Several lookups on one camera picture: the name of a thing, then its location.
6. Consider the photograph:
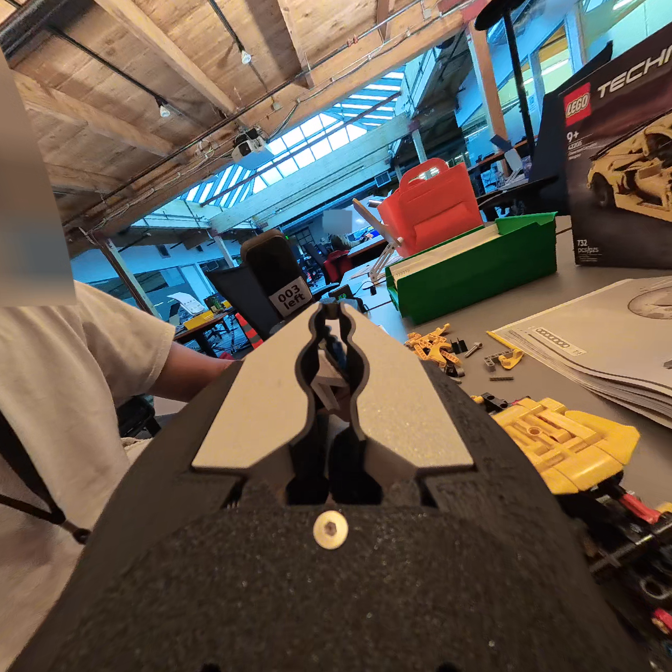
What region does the red office chair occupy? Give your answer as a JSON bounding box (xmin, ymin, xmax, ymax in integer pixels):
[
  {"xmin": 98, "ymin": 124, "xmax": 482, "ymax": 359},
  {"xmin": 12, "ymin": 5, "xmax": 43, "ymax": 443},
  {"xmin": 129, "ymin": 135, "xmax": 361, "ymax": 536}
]
[{"xmin": 322, "ymin": 249, "xmax": 354, "ymax": 285}]

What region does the blue toy pin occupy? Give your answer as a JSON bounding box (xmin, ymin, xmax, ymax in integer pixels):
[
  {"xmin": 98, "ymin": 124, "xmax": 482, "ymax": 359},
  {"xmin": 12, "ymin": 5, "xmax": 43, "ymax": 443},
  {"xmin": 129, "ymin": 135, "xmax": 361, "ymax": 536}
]
[{"xmin": 322, "ymin": 303, "xmax": 348, "ymax": 365}]

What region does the wooden document stand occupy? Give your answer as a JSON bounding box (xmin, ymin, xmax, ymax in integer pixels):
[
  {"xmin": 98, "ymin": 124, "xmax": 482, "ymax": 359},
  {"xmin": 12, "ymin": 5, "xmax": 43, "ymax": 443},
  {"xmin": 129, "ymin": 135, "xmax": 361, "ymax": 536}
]
[{"xmin": 351, "ymin": 198, "xmax": 406, "ymax": 282}]

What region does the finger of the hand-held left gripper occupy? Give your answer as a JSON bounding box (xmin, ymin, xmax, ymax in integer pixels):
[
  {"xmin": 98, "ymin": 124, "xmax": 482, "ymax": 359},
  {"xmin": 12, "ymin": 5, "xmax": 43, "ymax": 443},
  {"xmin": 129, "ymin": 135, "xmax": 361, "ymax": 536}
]
[
  {"xmin": 310, "ymin": 351, "xmax": 334, "ymax": 409},
  {"xmin": 328, "ymin": 374, "xmax": 350, "ymax": 419}
]

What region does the black lanyard strap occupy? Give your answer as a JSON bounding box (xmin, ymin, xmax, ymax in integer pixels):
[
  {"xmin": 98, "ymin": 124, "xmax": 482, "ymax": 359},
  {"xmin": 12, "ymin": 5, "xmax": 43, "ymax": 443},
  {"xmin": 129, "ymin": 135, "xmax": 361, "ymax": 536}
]
[{"xmin": 0, "ymin": 411, "xmax": 91, "ymax": 545}]

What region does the toy car box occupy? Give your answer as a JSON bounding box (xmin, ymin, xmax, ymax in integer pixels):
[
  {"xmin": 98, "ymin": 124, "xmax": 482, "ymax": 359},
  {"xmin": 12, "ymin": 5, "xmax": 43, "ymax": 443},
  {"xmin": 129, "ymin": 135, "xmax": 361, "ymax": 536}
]
[{"xmin": 558, "ymin": 23, "xmax": 672, "ymax": 271}]

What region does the ceiling projector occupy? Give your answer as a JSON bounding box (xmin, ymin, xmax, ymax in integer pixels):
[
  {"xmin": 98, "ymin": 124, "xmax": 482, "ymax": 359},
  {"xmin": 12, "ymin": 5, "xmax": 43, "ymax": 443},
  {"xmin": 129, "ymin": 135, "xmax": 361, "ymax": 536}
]
[{"xmin": 230, "ymin": 127, "xmax": 267, "ymax": 165}]

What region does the red plastic bin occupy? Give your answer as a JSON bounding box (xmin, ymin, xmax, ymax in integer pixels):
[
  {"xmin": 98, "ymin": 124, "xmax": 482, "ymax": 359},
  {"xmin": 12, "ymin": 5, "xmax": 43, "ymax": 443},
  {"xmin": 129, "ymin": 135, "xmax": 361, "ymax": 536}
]
[{"xmin": 377, "ymin": 157, "xmax": 485, "ymax": 259}]

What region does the white paper stack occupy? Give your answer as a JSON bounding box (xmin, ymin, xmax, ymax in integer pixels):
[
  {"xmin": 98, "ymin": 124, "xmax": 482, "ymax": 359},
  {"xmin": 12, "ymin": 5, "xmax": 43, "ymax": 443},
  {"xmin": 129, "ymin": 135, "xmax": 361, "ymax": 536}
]
[{"xmin": 391, "ymin": 225, "xmax": 504, "ymax": 282}]

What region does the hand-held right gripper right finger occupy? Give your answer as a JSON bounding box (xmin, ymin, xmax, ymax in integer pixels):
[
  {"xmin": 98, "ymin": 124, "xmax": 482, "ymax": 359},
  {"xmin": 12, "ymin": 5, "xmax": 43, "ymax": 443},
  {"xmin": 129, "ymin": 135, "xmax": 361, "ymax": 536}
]
[{"xmin": 337, "ymin": 302, "xmax": 475, "ymax": 492}]

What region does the open instruction booklet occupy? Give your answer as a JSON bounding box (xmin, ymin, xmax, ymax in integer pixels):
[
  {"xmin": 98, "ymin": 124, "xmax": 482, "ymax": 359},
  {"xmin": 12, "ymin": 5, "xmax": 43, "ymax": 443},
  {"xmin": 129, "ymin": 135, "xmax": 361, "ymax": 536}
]
[{"xmin": 485, "ymin": 277, "xmax": 672, "ymax": 429}]

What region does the black metal pole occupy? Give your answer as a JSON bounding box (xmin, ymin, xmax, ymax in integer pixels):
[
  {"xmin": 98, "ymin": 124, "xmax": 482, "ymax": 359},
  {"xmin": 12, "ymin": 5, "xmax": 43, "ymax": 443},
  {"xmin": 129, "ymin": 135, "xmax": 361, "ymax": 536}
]
[{"xmin": 474, "ymin": 0, "xmax": 534, "ymax": 154}]

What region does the black charger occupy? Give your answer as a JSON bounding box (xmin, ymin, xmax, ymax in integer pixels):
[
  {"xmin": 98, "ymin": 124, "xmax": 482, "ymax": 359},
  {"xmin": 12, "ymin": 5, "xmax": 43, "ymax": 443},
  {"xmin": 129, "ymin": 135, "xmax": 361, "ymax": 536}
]
[{"xmin": 330, "ymin": 285, "xmax": 368, "ymax": 314}]

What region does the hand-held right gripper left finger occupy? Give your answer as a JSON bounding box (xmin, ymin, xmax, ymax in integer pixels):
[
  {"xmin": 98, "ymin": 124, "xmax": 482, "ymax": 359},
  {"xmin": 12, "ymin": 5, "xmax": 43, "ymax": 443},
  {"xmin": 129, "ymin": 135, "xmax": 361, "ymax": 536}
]
[{"xmin": 191, "ymin": 302, "xmax": 328, "ymax": 498}]

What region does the green plastic bin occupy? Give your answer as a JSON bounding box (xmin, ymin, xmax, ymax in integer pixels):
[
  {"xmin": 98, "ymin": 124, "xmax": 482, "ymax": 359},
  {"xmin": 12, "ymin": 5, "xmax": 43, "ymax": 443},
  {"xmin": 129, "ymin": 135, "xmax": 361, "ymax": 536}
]
[{"xmin": 385, "ymin": 211, "xmax": 558, "ymax": 326}]

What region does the pile of yellow toy panels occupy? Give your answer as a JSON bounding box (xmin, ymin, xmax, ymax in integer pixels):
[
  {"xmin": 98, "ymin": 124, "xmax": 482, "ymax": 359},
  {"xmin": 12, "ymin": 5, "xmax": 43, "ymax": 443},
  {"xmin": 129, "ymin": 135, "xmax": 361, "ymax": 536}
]
[{"xmin": 404, "ymin": 323, "xmax": 526, "ymax": 383}]

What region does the partly built yellow toy car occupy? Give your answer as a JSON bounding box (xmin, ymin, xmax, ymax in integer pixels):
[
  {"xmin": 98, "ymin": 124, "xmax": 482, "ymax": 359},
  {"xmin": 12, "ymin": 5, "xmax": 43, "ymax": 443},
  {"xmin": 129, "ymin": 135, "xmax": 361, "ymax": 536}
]
[{"xmin": 470, "ymin": 391, "xmax": 672, "ymax": 639}]

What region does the orange traffic cone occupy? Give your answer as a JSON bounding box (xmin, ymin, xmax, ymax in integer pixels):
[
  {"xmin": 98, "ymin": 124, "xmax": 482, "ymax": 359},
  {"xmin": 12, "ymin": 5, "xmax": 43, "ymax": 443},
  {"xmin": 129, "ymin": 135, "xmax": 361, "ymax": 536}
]
[{"xmin": 234, "ymin": 312, "xmax": 265, "ymax": 351}]

